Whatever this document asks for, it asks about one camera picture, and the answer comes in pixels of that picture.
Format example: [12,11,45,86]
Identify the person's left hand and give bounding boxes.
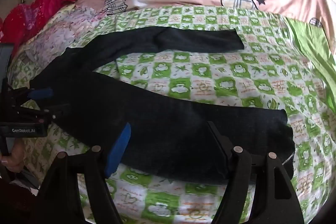
[0,138,26,174]

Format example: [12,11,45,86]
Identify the plain green sheet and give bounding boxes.
[286,17,336,109]

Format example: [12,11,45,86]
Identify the green checked bed sheet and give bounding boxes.
[8,5,336,224]

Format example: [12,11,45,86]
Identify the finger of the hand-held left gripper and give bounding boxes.
[8,86,54,107]
[16,102,72,125]

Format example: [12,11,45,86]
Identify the pale floral cloth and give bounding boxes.
[16,5,105,64]

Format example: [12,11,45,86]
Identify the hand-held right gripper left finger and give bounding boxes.
[37,123,131,224]

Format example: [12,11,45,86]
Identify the black pants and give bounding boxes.
[29,26,294,185]

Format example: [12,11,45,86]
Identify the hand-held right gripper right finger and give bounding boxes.
[207,122,305,224]

